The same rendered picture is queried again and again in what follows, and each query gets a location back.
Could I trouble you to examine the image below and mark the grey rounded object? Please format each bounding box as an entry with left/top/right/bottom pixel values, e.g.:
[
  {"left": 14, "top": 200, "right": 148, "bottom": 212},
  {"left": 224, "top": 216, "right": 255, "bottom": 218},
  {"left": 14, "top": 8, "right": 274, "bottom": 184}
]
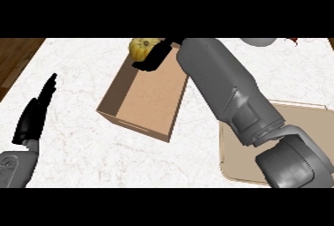
[{"left": 240, "top": 38, "right": 280, "bottom": 48}]

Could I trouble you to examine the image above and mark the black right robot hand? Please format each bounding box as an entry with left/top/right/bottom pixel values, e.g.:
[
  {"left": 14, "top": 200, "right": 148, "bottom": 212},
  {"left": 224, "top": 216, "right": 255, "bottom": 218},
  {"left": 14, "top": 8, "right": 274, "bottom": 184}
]
[{"left": 130, "top": 38, "right": 184, "bottom": 72}]

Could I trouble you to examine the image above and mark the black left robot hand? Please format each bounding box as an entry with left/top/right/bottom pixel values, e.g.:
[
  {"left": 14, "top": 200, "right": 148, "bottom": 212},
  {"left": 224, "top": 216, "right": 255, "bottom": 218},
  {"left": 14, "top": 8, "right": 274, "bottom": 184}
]
[{"left": 11, "top": 72, "right": 59, "bottom": 146}]

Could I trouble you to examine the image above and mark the brown cardboard box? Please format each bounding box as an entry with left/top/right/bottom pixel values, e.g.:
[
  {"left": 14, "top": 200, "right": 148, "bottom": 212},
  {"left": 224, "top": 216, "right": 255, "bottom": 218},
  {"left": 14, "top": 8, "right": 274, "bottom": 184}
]
[{"left": 95, "top": 41, "right": 191, "bottom": 143}]

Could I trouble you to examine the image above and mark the yellow squash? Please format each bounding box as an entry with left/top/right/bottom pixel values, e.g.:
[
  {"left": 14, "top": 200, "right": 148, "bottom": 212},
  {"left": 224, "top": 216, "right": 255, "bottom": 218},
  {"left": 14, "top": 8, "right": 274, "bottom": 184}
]
[{"left": 129, "top": 38, "right": 163, "bottom": 63}]

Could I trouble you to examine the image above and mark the beige tray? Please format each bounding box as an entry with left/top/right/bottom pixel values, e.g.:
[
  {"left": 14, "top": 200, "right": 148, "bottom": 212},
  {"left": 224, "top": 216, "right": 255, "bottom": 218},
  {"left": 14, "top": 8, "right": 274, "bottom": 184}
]
[{"left": 218, "top": 99, "right": 334, "bottom": 187}]

